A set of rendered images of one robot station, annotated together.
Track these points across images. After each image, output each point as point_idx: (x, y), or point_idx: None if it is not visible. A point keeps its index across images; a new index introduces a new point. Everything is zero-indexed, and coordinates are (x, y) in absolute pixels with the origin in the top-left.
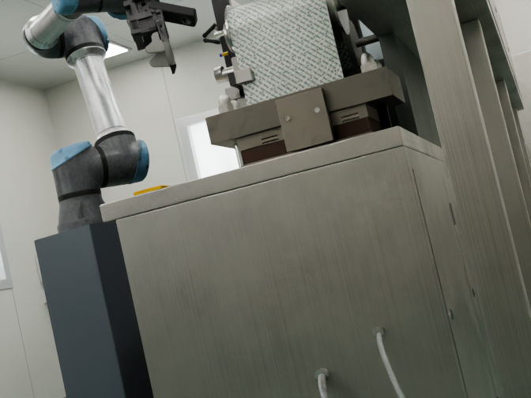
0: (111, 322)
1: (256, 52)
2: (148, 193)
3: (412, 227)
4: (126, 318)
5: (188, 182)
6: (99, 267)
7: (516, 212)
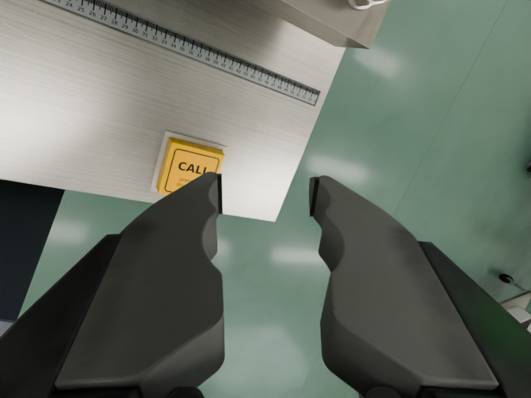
0: (49, 226)
1: None
2: (302, 155)
3: None
4: (12, 215)
5: (326, 94)
6: (32, 270)
7: None
